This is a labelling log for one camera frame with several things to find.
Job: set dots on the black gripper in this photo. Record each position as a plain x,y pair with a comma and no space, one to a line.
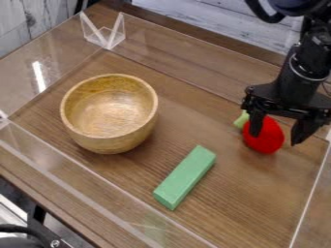
265,100

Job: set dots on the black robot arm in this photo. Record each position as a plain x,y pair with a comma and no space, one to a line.
292,95

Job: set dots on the red plush strawberry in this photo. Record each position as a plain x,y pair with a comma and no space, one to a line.
270,139

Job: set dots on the wooden bowl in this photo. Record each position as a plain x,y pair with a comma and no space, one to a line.
109,112

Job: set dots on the black table leg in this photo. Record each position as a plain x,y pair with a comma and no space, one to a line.
39,214

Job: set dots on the clear acrylic tray wall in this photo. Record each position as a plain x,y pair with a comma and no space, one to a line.
102,212

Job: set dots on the green rectangular block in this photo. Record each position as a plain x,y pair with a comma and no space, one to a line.
177,185

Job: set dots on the clear acrylic corner bracket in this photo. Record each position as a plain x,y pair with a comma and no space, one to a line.
103,37

